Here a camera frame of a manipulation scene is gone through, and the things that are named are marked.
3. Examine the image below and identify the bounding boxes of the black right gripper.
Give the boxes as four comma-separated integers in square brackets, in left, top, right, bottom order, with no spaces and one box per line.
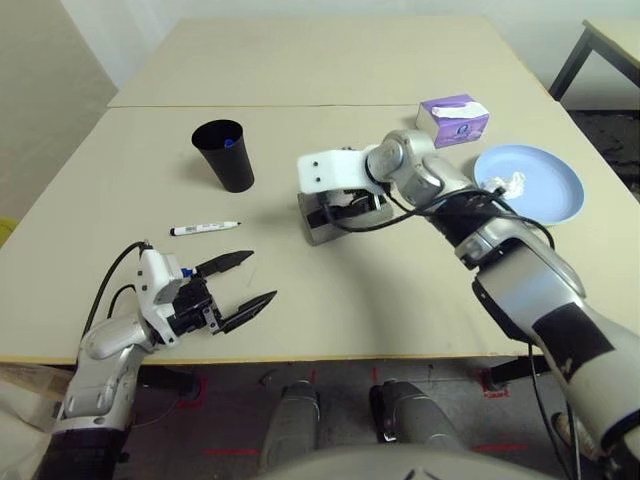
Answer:
[349,188,387,219]

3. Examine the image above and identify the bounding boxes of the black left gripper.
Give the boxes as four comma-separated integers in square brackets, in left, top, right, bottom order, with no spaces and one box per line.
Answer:
[169,249,279,337]

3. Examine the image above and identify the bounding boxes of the grey glasses case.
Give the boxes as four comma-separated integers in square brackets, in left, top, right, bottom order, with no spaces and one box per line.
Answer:
[297,192,395,247]

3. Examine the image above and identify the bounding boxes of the white tissue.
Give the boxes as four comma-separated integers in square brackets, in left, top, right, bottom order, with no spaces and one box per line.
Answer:
[482,171,526,201]

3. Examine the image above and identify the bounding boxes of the blue plate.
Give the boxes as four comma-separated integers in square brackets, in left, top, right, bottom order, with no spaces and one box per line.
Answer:
[473,143,586,229]

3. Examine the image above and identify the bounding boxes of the white marker black cap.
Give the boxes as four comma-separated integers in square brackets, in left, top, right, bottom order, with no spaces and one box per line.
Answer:
[168,218,244,238]

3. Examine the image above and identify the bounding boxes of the black plastic cup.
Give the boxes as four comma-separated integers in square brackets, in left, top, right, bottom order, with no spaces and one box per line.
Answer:
[191,119,256,194]

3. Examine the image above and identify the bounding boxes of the purple tissue box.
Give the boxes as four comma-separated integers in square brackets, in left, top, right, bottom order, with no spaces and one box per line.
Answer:
[415,93,491,150]

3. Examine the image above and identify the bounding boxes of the grey left robot foot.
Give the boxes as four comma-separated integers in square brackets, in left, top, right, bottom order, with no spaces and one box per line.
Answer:
[259,379,321,469]

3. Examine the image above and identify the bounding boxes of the grey robot foot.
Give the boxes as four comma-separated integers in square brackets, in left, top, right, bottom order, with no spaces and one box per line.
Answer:
[369,380,466,449]
[259,379,321,469]

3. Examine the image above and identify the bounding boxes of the grey right robot foot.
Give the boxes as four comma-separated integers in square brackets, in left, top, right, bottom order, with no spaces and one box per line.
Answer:
[369,380,466,449]

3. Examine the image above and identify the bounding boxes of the wooden plank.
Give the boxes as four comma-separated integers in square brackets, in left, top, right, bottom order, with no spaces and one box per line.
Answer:
[0,363,76,401]

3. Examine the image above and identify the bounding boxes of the grey robot torso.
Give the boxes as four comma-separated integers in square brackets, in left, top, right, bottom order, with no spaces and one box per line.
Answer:
[257,446,551,480]

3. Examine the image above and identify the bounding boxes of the beige side table black legs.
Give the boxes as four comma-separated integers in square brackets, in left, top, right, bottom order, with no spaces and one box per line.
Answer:
[548,18,640,101]

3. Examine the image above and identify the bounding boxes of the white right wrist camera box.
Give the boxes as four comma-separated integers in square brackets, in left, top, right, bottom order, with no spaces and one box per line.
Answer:
[296,148,374,194]

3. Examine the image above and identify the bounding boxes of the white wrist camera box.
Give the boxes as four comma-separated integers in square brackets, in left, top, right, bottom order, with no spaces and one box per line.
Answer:
[296,148,374,194]
[135,248,184,347]

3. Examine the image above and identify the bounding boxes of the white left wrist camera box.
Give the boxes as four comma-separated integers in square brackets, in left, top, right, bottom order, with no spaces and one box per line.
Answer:
[135,248,184,347]

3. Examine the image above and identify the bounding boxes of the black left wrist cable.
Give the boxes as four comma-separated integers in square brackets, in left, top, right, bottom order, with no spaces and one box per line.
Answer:
[82,240,154,346]

